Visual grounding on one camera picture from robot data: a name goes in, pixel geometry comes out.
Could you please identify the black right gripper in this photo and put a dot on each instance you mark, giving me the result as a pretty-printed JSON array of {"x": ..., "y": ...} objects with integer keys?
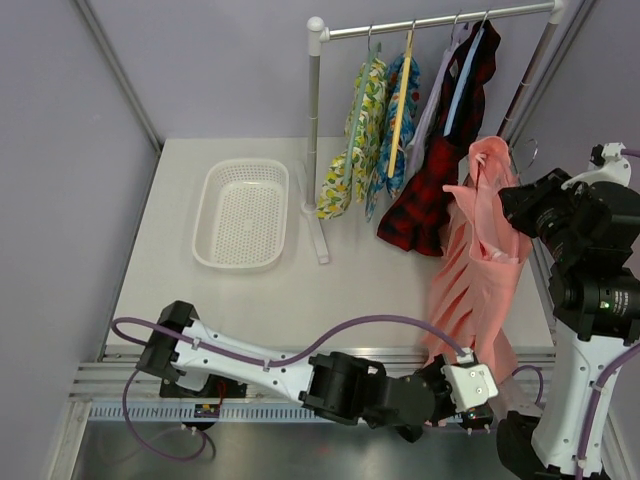
[{"x": 522, "y": 201}]

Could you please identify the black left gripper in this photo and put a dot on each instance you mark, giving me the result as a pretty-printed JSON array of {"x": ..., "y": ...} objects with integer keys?
[{"x": 439, "y": 376}]

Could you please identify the pink skirt hanger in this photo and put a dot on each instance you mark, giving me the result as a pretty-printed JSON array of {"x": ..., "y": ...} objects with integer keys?
[{"x": 527, "y": 150}]

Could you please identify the pink pleated skirt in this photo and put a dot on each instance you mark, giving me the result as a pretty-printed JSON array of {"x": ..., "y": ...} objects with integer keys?
[{"x": 471, "y": 296}]

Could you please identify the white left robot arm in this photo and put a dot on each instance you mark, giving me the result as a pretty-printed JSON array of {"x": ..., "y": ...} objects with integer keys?
[{"x": 337, "y": 386}]

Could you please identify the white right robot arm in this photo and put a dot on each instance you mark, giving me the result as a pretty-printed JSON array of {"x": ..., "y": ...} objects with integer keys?
[{"x": 589, "y": 230}]

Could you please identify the light blue hanger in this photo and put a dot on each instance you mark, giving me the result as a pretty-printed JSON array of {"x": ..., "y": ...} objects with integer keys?
[{"x": 461, "y": 82}]

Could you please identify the yellow wooden hanger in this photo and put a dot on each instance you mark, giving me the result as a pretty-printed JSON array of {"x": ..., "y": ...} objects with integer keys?
[{"x": 401, "y": 99}]

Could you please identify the lavender hanger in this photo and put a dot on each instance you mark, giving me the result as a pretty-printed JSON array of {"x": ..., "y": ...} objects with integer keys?
[{"x": 427, "y": 119}]

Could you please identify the right small circuit board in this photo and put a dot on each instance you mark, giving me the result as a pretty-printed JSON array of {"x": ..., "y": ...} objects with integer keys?
[{"x": 478, "y": 418}]

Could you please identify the small circuit board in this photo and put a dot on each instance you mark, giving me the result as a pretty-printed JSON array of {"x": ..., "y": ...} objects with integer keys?
[
  {"x": 478, "y": 418},
  {"x": 207, "y": 410}
]

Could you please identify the red black plaid garment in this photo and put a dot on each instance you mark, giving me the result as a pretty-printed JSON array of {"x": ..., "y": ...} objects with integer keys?
[{"x": 414, "y": 220}]

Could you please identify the blue floral garment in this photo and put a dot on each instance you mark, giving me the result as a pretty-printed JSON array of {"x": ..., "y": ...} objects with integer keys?
[{"x": 380, "y": 179}]

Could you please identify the yellow lemon print garment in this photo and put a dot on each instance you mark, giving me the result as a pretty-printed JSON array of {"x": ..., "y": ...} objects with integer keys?
[{"x": 350, "y": 173}]

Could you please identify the left small circuit board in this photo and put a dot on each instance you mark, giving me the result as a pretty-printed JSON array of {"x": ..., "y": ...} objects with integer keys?
[{"x": 207, "y": 410}]

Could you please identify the white perforated plastic basket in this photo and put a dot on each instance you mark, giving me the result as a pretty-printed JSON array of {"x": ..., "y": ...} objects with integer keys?
[{"x": 241, "y": 219}]

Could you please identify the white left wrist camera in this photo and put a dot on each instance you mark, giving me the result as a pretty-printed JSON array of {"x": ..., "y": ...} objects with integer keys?
[{"x": 472, "y": 382}]

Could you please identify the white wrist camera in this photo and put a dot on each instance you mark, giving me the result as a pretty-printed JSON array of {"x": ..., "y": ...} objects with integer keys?
[
  {"x": 609, "y": 162},
  {"x": 472, "y": 382}
]

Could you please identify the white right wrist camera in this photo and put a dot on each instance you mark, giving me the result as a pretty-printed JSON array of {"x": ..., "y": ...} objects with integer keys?
[{"x": 609, "y": 162}]

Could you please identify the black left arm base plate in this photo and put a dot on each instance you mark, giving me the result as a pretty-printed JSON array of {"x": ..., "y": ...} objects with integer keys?
[{"x": 213, "y": 388}]

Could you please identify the white slotted cable duct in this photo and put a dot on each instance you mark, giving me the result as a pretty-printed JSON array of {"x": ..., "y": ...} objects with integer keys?
[{"x": 229, "y": 413}]

